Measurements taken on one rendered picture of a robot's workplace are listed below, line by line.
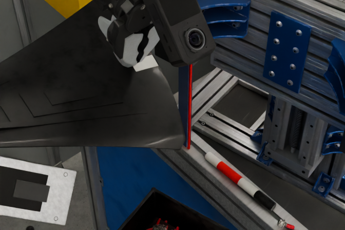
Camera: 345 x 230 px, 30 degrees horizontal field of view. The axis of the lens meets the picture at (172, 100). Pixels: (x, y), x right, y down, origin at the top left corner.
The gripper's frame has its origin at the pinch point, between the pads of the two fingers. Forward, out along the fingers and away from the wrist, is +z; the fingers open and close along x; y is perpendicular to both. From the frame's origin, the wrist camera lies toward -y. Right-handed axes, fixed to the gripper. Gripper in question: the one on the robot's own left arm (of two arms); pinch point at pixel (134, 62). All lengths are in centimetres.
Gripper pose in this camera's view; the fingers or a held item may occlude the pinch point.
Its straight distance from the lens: 76.9
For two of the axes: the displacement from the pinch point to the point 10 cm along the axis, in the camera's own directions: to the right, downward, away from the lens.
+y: -6.2, -7.3, 2.9
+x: -7.6, 4.7, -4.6
